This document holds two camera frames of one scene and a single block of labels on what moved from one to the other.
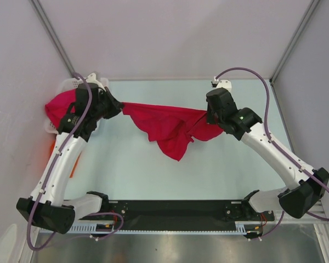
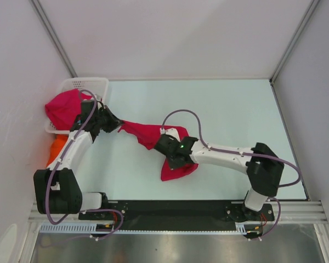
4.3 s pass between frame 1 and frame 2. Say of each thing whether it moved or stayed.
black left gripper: moved
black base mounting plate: stayed
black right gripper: moved
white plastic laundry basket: stayed
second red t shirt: stayed
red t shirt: moved
